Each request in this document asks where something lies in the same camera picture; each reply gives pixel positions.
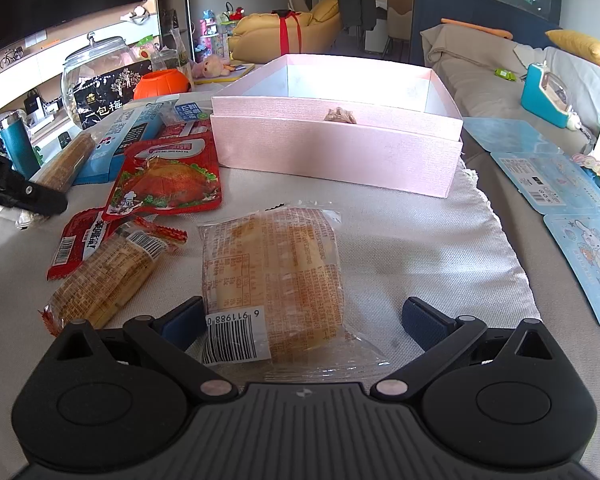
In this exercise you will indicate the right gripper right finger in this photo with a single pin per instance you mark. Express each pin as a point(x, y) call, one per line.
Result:
point(444, 341)

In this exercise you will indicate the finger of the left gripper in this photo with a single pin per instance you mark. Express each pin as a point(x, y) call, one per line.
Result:
point(32, 197)

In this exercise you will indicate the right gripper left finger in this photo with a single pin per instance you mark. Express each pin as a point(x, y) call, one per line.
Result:
point(163, 343)

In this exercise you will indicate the long brown biscuit sleeve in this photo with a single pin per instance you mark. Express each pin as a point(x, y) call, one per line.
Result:
point(60, 172)

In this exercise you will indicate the red sausage snack packet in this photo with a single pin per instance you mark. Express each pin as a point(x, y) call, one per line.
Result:
point(86, 231)

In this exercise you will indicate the blue white snack bag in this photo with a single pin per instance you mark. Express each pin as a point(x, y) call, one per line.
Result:
point(126, 127)

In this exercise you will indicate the small clear biscuit packet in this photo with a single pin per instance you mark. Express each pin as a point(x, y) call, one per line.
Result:
point(108, 280)

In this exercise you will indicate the clear bread packet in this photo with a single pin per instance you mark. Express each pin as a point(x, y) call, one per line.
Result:
point(273, 293)

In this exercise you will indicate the red roast chicken snack pouch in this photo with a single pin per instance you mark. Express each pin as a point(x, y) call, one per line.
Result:
point(167, 176)

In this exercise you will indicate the red green striped snack packet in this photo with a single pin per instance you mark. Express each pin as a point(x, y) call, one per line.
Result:
point(184, 129)

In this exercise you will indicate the teal water bottle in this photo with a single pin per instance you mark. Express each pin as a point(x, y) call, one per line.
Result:
point(16, 141)

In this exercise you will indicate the white woven table cloth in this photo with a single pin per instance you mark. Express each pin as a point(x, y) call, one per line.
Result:
point(452, 253)

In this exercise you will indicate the black box with white print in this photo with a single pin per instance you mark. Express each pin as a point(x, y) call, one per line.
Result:
point(99, 96)

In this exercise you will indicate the large glass jar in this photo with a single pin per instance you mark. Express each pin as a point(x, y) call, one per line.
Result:
point(97, 58)

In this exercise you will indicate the orange pumpkin bucket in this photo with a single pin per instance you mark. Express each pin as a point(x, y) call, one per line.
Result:
point(161, 83)

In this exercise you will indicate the pink gift box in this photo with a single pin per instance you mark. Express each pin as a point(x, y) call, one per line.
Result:
point(356, 120)

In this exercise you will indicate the pink plush toy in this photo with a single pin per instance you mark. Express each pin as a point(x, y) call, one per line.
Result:
point(210, 67)

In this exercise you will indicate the teal handheld device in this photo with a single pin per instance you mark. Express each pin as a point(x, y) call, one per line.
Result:
point(545, 95)

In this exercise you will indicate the beige sofa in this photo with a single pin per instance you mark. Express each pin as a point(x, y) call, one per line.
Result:
point(485, 75)

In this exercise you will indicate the small green toy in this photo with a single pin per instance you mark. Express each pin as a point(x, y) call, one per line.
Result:
point(505, 74)

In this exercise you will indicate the yellow armchair with red ribbon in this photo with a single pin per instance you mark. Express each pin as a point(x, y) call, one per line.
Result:
point(259, 37)

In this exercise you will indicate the orange bolster pillow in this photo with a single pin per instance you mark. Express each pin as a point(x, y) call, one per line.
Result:
point(502, 33)

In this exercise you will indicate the yellow cushion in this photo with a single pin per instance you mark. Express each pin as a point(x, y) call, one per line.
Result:
point(576, 43)

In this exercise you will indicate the dark blue cabinet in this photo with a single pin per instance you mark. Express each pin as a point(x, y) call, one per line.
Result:
point(528, 22)

